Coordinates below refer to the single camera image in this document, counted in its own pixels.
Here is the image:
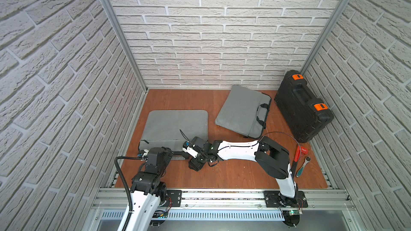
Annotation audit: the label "grey laptop bag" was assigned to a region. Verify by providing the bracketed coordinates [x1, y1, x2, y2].
[139, 110, 208, 160]
[215, 85, 272, 139]

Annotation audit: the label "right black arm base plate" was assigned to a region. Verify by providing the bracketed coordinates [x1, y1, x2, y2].
[263, 190, 308, 208]

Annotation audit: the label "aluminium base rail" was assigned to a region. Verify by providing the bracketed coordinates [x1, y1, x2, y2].
[92, 187, 355, 212]

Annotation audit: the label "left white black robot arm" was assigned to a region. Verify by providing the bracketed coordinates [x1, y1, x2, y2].
[115, 147, 173, 231]

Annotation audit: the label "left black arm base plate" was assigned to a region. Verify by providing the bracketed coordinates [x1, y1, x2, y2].
[160, 189, 183, 207]

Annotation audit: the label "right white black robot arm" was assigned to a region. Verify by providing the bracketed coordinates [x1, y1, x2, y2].
[183, 136, 298, 206]

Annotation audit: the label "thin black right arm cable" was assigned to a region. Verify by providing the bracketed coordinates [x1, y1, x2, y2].
[258, 130, 302, 155]

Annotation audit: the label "black tool case orange latches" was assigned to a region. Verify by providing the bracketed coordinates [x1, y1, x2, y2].
[275, 70, 335, 143]

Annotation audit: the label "red black pipe wrench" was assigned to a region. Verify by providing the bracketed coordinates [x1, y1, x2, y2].
[291, 145, 308, 177]

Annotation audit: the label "green handled ratchet wrench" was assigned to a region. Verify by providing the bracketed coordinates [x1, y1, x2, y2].
[296, 156, 311, 177]

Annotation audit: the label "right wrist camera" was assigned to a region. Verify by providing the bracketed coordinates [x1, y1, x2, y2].
[183, 143, 199, 158]

